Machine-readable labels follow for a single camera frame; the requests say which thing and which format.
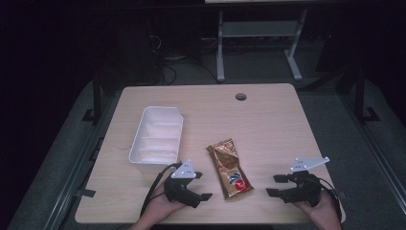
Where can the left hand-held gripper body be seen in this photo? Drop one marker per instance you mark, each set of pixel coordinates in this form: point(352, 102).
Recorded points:
point(179, 191)

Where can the grey metal frame rail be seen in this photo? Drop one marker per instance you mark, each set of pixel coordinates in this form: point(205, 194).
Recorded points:
point(79, 172)
point(379, 159)

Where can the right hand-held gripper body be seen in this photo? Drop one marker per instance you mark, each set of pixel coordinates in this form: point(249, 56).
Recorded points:
point(303, 190)

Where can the white metal rack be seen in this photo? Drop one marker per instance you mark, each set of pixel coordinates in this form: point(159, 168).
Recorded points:
point(220, 48)

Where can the person's left hand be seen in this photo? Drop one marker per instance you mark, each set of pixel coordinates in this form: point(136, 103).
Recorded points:
point(158, 206)

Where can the black metal stand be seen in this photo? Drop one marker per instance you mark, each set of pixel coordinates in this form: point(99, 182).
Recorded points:
point(360, 96)
point(96, 96)

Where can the white divided plastic container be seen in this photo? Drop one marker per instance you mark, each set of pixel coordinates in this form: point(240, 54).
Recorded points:
point(158, 140)

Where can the gold snack packet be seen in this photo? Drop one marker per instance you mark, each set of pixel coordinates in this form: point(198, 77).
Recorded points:
point(230, 171)

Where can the person's right hand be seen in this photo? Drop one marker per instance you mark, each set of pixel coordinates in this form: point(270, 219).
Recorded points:
point(324, 211)

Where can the black rail bracket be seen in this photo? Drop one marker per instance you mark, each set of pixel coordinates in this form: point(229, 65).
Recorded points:
point(85, 193)
point(95, 149)

